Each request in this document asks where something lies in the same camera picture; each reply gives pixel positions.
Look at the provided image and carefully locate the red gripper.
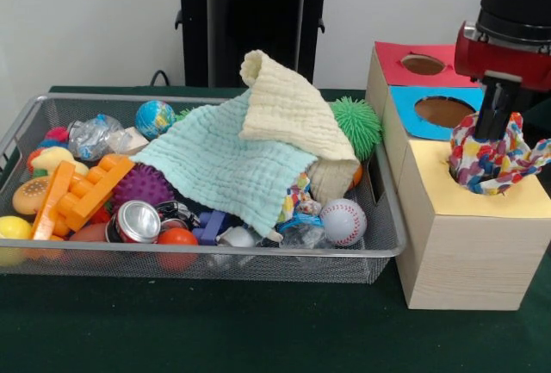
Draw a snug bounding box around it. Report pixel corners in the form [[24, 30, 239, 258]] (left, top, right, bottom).
[[454, 35, 551, 139]]

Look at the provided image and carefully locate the colourful polka dot cloth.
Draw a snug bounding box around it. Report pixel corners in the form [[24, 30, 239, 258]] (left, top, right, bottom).
[[449, 110, 551, 196]]

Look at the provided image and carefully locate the pale yellow waffle cloth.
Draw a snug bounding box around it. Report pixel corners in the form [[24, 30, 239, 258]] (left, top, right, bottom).
[[238, 47, 361, 206]]

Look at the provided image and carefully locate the mint green waffle cloth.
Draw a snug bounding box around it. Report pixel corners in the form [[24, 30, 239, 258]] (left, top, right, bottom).
[[128, 88, 319, 236]]

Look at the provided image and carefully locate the wooden box with three holes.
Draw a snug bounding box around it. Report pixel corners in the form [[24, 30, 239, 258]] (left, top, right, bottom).
[[365, 40, 551, 312]]

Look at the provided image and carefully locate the shallow mesh bin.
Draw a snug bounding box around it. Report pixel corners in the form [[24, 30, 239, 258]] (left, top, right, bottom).
[[0, 92, 408, 284]]

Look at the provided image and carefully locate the dark green table cloth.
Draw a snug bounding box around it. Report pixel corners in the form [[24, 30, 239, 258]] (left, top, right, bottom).
[[523, 99, 551, 146], [0, 84, 551, 373]]

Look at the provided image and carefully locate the green spiky rubber ball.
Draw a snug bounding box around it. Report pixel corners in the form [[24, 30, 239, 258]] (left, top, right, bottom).
[[330, 96, 383, 162]]

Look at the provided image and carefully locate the white baseball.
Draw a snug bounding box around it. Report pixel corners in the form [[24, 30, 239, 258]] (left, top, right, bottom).
[[319, 198, 368, 248]]

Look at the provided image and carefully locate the globe print ball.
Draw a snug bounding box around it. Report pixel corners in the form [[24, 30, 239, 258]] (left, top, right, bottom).
[[134, 100, 177, 140]]

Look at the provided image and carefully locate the red ball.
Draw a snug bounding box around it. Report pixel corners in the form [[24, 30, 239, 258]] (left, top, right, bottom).
[[155, 227, 200, 273]]

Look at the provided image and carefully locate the purple spiky ball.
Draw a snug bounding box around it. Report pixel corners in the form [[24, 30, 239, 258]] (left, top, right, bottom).
[[112, 163, 176, 210]]

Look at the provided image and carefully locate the crushed soda can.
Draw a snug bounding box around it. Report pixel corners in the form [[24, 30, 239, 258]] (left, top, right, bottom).
[[105, 199, 163, 245]]

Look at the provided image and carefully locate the orange plastic block toy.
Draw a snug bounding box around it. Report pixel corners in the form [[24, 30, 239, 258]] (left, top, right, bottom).
[[29, 153, 137, 240]]

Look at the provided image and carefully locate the yellow ball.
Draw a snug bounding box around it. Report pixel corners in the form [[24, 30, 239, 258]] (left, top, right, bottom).
[[0, 215, 34, 267]]

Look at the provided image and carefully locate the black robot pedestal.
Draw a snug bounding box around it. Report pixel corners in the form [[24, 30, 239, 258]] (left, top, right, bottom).
[[165, 0, 348, 89]]

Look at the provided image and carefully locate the black looped cable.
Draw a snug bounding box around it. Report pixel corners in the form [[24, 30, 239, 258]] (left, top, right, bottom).
[[148, 69, 174, 88]]

